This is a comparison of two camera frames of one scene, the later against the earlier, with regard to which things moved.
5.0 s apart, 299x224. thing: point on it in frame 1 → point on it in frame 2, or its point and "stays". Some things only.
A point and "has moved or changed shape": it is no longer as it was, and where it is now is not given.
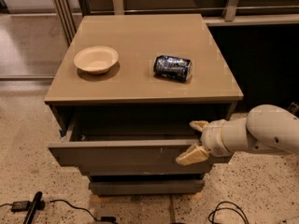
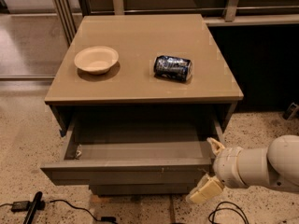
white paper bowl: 96,60 stays
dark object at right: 293,108 stays
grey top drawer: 146,140 has moved or changed shape
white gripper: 212,138 → 226,166
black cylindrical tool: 36,204 stays
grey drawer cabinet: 125,91 stays
